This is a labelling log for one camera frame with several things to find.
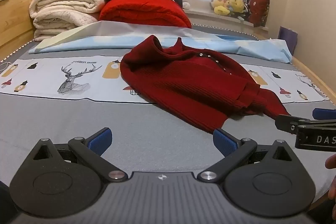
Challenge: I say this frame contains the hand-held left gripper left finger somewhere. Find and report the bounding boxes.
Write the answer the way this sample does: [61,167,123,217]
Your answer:
[31,127,129,183]

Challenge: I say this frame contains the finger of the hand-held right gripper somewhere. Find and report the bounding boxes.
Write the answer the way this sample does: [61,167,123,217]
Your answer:
[275,114,311,133]
[312,108,336,121]

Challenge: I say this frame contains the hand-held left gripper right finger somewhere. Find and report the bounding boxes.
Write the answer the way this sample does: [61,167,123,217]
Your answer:
[197,129,293,184]

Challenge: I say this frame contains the dark red knit sweater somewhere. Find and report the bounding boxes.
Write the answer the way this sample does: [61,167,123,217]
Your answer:
[120,35,292,134]

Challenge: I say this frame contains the person's right hand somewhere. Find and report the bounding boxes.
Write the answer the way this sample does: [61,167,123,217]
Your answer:
[325,154,336,201]

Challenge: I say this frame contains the grey printed bed sheet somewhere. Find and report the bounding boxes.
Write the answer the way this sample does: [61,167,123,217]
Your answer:
[0,22,336,203]

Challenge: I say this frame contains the purple box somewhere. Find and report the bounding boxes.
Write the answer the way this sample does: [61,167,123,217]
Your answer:
[279,26,299,55]

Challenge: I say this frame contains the light blue sheet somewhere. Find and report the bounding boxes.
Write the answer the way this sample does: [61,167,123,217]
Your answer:
[28,21,293,63]

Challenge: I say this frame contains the dark red bag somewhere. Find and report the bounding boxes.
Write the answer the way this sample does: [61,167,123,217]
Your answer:
[248,0,270,28]

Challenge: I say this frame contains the yellow bear plush toy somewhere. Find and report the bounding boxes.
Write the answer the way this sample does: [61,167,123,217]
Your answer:
[228,0,247,18]

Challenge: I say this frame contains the yellow duck plush toy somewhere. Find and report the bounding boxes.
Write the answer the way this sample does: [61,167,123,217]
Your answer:
[213,0,232,16]

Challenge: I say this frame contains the cream folded blanket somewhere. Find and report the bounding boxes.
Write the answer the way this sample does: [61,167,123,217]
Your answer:
[29,0,107,42]

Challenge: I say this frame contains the bright red folded blanket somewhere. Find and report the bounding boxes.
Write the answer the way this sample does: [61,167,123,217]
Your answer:
[99,0,193,29]

